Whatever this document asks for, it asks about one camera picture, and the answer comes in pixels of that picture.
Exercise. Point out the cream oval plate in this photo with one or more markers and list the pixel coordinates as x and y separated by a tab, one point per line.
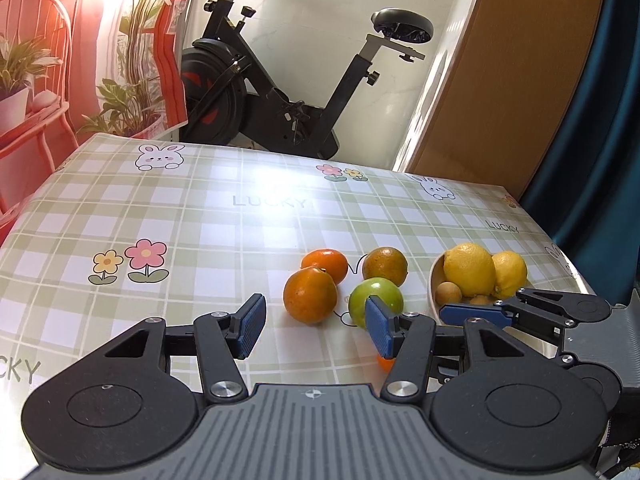
438	274

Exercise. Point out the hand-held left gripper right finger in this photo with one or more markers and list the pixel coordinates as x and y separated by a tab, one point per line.
380	327

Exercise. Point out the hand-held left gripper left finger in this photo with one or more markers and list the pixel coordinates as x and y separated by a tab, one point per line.
249	330

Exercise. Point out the dark blue curtain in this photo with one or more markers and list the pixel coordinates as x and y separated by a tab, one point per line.
610	135

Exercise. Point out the large yellow lemon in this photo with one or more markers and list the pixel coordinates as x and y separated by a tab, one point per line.
467	267

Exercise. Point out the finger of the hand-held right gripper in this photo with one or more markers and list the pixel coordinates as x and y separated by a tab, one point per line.
475	314
447	367

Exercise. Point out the brown wooden door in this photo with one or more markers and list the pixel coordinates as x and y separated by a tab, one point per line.
500	85

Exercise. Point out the green apple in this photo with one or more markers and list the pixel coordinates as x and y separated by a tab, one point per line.
380	287

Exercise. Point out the black exercise bike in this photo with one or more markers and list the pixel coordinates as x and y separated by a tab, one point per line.
215	95

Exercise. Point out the greenish speckled orange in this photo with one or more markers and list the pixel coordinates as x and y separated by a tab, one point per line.
385	265

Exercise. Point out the brown longan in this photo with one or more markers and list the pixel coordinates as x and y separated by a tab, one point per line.
446	292
479	300

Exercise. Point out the flat orange mandarin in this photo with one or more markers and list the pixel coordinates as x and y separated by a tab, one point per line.
325	262

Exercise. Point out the large smooth orange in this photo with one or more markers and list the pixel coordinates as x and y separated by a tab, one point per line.
310	295

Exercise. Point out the red printed wall backdrop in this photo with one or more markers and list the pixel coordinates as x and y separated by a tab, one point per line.
75	35

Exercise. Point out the small orange mandarin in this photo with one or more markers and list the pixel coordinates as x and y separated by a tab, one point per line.
385	364

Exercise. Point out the small yellow lemon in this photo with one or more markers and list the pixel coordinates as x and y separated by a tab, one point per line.
512	272

